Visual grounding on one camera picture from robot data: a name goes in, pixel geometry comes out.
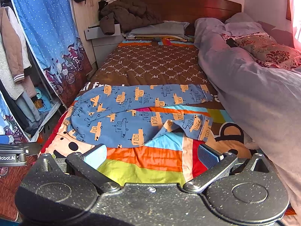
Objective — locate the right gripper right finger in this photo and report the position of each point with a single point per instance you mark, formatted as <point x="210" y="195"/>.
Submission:
<point x="218" y="166"/>

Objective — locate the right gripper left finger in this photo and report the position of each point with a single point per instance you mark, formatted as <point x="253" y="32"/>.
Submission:
<point x="86" y="165"/>

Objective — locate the blue patterned children's pants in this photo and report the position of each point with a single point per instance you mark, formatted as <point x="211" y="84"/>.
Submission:
<point x="120" y="116"/>

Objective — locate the hanging white fleece garment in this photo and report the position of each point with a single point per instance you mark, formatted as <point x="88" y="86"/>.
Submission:
<point x="15" y="90"/>

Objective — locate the grey duvet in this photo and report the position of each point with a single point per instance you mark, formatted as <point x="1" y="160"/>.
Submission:
<point x="264" y="102"/>

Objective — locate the colourful paul frank blanket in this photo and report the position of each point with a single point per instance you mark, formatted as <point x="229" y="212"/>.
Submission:
<point x="171" y="158"/>

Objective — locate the black phone on duvet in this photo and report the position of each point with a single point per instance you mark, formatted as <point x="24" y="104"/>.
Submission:
<point x="231" y="42"/>

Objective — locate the white bedside table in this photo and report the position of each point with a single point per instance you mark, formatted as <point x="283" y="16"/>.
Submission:
<point x="103" y="44"/>

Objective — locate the red floral pillow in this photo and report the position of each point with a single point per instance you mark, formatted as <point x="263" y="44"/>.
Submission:
<point x="267" y="52"/>

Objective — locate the hanging beige jacket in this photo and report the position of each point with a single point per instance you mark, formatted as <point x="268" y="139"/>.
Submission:
<point x="16" y="50"/>

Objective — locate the grey pillow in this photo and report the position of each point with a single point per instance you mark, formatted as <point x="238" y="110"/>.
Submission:
<point x="174" y="29"/>

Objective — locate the blue dotted wardrobe curtain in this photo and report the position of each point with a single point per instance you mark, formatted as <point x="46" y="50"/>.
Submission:
<point x="55" y="43"/>

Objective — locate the brown puffer jacket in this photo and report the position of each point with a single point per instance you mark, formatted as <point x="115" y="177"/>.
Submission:
<point x="129" y="14"/>

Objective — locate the wooden headboard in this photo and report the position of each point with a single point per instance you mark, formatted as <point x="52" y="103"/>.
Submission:
<point x="191" y="10"/>

